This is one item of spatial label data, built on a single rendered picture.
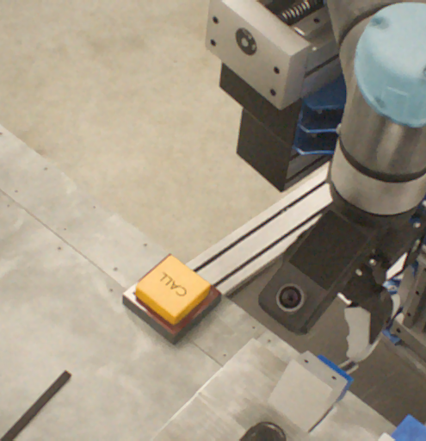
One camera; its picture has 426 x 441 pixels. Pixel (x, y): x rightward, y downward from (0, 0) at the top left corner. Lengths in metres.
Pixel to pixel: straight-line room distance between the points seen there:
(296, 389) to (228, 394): 0.07
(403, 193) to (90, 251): 0.57
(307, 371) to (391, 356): 0.91
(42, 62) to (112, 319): 1.46
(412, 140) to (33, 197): 0.68
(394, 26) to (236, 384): 0.48
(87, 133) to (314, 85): 1.21
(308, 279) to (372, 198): 0.09
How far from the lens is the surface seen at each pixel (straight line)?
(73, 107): 2.60
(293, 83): 1.35
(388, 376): 2.00
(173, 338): 1.27
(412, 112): 0.80
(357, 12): 0.86
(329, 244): 0.91
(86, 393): 1.25
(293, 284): 0.91
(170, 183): 2.46
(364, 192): 0.87
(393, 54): 0.79
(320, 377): 1.13
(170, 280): 1.29
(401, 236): 0.96
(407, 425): 1.15
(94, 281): 1.33
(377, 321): 0.98
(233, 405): 1.15
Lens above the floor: 1.89
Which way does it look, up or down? 52 degrees down
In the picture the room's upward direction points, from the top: 7 degrees clockwise
